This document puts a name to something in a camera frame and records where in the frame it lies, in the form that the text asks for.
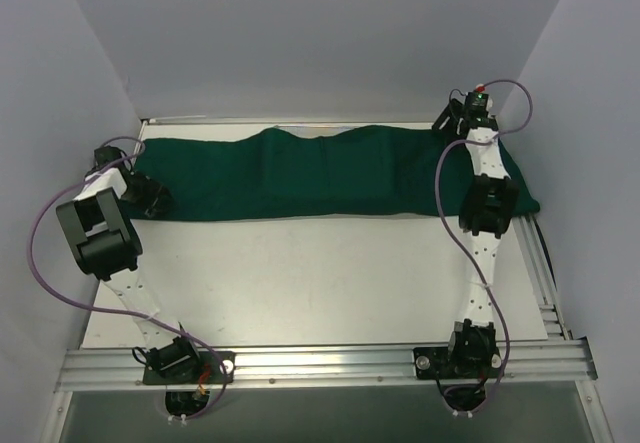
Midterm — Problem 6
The green surgical cloth kit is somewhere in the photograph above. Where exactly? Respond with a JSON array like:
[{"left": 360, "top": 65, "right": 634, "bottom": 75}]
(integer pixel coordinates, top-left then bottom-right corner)
[{"left": 119, "top": 125, "right": 542, "bottom": 223}]

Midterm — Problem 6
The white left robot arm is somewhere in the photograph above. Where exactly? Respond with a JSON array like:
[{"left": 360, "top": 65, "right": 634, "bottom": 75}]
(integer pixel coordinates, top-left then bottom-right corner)
[{"left": 56, "top": 144, "right": 202, "bottom": 382}]

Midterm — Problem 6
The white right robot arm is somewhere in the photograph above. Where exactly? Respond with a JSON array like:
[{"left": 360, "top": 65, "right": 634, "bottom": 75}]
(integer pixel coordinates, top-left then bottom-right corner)
[{"left": 433, "top": 87, "right": 519, "bottom": 379}]

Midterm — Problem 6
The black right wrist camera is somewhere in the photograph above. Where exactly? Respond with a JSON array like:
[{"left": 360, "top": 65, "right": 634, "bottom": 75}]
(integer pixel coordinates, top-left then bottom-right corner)
[{"left": 462, "top": 89, "right": 493, "bottom": 119}]

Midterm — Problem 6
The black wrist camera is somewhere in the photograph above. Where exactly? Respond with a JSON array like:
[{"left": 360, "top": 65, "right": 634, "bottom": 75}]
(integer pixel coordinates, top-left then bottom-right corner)
[
  {"left": 92, "top": 145, "right": 131, "bottom": 172},
  {"left": 462, "top": 89, "right": 493, "bottom": 119}
]

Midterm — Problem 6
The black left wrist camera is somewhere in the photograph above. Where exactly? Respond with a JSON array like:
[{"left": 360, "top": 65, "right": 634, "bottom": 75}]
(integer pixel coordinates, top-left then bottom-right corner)
[{"left": 92, "top": 145, "right": 131, "bottom": 172}]

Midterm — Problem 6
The back aluminium frame rail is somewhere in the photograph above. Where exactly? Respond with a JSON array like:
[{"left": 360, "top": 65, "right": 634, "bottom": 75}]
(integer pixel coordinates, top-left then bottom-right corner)
[{"left": 143, "top": 115, "right": 433, "bottom": 126}]

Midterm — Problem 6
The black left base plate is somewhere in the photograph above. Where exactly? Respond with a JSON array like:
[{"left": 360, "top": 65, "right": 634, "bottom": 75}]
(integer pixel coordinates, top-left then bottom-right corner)
[{"left": 142, "top": 348, "right": 236, "bottom": 386}]

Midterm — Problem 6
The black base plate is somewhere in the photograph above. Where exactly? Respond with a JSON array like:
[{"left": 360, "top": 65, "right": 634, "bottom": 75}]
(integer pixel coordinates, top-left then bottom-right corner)
[
  {"left": 142, "top": 348, "right": 236, "bottom": 386},
  {"left": 412, "top": 346, "right": 502, "bottom": 380}
]

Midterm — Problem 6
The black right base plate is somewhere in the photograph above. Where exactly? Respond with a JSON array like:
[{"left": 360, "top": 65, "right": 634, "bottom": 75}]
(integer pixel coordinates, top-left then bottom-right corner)
[{"left": 412, "top": 346, "right": 502, "bottom": 380}]

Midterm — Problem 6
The front aluminium frame rail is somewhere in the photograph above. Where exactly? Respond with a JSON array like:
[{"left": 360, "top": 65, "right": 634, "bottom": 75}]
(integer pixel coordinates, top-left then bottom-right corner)
[{"left": 56, "top": 339, "right": 597, "bottom": 392}]

